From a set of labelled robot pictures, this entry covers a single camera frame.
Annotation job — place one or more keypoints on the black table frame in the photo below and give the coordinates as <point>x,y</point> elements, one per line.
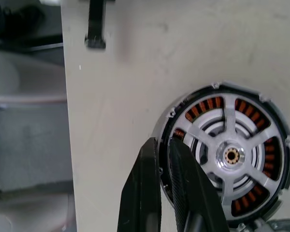
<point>26,44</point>

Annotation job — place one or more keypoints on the round grey rotor disc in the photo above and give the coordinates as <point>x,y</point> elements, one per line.
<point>280,226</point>

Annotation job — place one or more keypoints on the grey motor stator housing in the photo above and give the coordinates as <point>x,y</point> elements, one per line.
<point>270,158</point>

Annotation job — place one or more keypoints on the grey rounded robot leg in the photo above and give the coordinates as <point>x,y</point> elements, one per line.
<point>26,212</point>
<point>21,77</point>

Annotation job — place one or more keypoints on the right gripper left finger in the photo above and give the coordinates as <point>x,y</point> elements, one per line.
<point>140,193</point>

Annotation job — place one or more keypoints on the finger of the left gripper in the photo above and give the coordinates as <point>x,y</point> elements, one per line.
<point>95,29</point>

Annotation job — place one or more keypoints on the grey rounded right robot leg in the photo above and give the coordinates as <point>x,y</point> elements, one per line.
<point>26,212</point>

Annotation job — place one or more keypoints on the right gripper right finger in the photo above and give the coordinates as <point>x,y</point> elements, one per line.
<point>193,198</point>

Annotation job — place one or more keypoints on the grey rounded left robot leg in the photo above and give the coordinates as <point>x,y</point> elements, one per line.
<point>21,77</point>

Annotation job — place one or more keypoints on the black rimmed silver motor rotor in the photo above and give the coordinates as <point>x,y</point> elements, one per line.
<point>229,125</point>

